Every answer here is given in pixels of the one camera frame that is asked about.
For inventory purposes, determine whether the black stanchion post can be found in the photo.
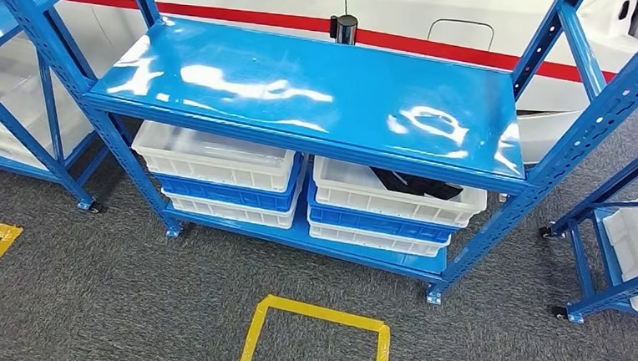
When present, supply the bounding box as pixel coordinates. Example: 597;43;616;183
328;13;359;45

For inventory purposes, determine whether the blue metal shelf rack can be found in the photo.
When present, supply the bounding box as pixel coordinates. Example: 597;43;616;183
533;117;638;328
0;0;118;214
0;0;638;319

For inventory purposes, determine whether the black plastic part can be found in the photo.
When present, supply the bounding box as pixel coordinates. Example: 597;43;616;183
367;166;465;202

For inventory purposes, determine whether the red barrier belt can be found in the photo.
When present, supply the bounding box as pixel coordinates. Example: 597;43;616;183
0;0;334;34
353;28;638;97

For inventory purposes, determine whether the white car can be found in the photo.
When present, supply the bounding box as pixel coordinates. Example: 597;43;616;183
0;0;638;172

